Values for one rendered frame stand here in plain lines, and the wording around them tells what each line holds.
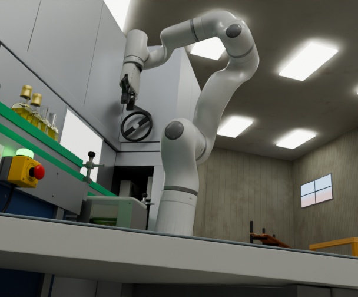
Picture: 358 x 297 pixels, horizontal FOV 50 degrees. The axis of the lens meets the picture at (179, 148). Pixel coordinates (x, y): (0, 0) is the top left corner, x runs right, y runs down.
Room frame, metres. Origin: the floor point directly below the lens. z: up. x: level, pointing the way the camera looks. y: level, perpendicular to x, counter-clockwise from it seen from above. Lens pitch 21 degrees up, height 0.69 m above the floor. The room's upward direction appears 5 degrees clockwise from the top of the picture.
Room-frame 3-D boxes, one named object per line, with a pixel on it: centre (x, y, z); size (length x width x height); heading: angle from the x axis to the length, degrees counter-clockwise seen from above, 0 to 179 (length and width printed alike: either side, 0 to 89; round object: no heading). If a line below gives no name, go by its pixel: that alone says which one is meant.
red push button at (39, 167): (0.98, 0.37, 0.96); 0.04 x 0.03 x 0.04; 164
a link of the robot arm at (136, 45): (1.32, 0.21, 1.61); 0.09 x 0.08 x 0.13; 156
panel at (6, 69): (1.63, 0.58, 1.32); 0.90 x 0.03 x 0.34; 164
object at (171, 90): (2.59, 0.12, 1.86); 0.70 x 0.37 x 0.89; 164
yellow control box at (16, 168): (0.99, 0.42, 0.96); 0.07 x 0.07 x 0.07; 74
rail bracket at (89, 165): (1.42, 0.36, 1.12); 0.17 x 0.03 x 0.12; 74
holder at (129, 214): (1.51, 0.26, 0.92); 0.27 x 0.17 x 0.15; 74
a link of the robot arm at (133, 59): (1.32, 0.21, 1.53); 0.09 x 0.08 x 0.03; 164
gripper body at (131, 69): (1.32, 0.21, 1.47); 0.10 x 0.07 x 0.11; 164
